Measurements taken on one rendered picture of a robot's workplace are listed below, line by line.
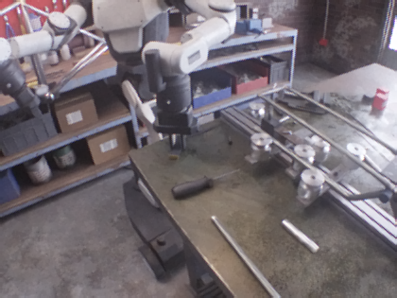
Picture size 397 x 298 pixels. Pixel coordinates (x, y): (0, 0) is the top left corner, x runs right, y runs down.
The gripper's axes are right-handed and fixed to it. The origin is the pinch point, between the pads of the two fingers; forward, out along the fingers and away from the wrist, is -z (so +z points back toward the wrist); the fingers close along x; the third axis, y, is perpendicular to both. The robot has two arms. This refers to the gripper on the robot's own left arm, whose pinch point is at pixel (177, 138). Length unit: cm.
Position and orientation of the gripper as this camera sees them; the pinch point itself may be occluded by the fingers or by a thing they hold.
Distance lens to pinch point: 75.5
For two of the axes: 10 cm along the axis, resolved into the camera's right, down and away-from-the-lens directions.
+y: 1.7, -6.0, 7.8
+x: 9.8, 0.7, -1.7
